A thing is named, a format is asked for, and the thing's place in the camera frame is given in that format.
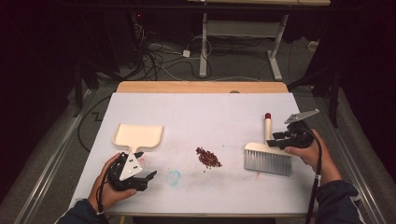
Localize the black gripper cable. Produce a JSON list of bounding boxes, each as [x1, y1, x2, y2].
[[304, 127, 323, 224], [95, 158, 119, 224]]

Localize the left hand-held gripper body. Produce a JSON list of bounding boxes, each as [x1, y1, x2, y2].
[[106, 151, 150, 192]]

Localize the white desk frame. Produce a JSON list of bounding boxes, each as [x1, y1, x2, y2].
[[186, 0, 332, 82]]

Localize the white table mat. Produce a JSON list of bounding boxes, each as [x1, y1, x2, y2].
[[69, 91, 317, 216]]

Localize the person's left hand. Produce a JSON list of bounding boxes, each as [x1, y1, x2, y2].
[[88, 152, 138, 213]]

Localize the black floor cable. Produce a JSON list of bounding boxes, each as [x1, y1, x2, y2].
[[77, 94, 113, 153]]

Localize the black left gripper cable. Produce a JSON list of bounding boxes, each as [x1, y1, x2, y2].
[[95, 158, 119, 224]]

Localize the cream hand brush grey bristles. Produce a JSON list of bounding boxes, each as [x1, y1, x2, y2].
[[243, 112, 293, 177]]

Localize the cream plastic dustpan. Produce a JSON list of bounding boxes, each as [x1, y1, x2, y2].
[[112, 122, 164, 162]]

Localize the black metal stand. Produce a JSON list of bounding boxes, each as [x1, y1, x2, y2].
[[73, 59, 94, 119], [288, 59, 341, 129]]

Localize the metal floor rail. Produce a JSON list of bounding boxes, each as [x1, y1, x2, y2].
[[20, 90, 96, 224], [321, 92, 389, 224]]

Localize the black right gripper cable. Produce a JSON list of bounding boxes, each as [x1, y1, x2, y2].
[[304, 127, 323, 224]]

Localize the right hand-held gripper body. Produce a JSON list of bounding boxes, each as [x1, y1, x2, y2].
[[281, 108, 320, 151]]

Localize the pile of red scraps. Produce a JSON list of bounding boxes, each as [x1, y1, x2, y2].
[[195, 147, 223, 170]]

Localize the tangle of floor cables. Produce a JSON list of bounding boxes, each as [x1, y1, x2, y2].
[[130, 21, 213, 82]]

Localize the person's right hand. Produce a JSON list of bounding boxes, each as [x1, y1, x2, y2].
[[283, 129, 343, 185]]

